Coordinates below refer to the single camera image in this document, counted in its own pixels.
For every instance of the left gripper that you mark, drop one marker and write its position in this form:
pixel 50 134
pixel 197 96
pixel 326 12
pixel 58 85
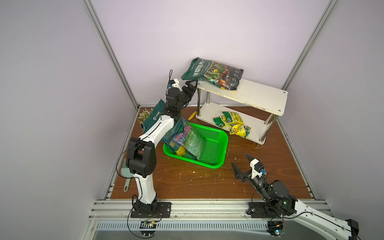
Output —
pixel 188 92

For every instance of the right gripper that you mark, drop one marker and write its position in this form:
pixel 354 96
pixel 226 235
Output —
pixel 247 173

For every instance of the large dark green soil bag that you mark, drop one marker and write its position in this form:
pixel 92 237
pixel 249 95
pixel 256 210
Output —
pixel 168 137

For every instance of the green flower print soil bag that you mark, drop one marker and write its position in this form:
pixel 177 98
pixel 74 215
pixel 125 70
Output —
pixel 221 75

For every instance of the yellow green small fertilizer bag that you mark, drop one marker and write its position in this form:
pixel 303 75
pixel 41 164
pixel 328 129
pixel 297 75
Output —
pixel 228 119

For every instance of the blue and green fertilizer bag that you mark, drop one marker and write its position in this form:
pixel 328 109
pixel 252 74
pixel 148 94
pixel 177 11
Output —
pixel 190 139

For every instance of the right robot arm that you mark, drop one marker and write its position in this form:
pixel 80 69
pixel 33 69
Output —
pixel 279 205

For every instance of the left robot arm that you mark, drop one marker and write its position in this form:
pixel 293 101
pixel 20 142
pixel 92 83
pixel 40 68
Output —
pixel 141 153

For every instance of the white two-tier shelf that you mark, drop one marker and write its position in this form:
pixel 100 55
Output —
pixel 262 106

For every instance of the green plastic basket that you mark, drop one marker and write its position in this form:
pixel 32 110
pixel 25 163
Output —
pixel 214 153

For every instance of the potted plant in grey pot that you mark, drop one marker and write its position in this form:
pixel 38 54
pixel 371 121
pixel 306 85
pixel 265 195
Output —
pixel 144 114

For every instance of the right controller board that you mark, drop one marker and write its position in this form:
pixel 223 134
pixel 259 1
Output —
pixel 276 228

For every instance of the controller board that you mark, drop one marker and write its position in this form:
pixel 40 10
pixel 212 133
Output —
pixel 148 229
pixel 276 228

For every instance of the teal plastic dustpan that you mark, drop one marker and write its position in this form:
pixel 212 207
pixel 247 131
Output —
pixel 126 173

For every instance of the left controller board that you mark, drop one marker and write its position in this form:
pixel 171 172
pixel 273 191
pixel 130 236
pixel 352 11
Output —
pixel 148 229

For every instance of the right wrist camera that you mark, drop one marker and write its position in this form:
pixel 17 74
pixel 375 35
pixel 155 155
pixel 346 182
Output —
pixel 258 169

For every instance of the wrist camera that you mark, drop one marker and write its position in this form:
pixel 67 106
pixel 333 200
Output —
pixel 258 169
pixel 174 83

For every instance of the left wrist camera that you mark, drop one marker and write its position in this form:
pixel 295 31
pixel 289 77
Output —
pixel 174 83

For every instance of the yellow tool handle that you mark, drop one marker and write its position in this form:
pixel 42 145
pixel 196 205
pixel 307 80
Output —
pixel 192 116

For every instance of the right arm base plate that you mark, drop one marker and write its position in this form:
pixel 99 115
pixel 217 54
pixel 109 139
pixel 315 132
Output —
pixel 259 210

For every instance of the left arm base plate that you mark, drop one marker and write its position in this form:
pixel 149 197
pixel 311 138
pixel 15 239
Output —
pixel 154 210

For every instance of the aluminium mounting rail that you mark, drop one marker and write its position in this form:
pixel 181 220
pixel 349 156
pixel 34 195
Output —
pixel 186 214

